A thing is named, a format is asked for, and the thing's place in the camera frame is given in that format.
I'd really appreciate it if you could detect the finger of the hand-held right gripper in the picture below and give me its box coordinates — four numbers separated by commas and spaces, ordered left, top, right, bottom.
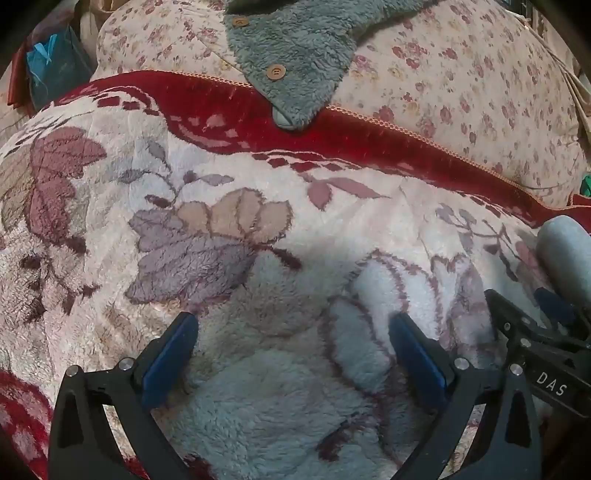
534, 287, 583, 330
484, 289, 591, 354

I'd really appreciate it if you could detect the red and white floral blanket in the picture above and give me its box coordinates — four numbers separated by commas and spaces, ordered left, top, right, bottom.
0, 69, 591, 480

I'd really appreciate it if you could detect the cream rose print quilt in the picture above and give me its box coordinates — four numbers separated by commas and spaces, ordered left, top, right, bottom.
95, 0, 589, 208

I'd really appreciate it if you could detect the red cloth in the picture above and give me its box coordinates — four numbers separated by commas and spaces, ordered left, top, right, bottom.
7, 41, 34, 112

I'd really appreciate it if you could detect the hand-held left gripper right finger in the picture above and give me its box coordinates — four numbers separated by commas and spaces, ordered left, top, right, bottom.
388, 313, 542, 480

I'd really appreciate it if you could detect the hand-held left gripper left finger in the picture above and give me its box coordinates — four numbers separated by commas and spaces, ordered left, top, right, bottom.
47, 311, 200, 480

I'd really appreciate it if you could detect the grey fleece garment with buttons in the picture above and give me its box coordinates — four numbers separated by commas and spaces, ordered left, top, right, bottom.
224, 0, 444, 130

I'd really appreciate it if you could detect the teal plastic bag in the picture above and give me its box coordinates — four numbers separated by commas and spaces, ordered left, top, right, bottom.
25, 28, 95, 112

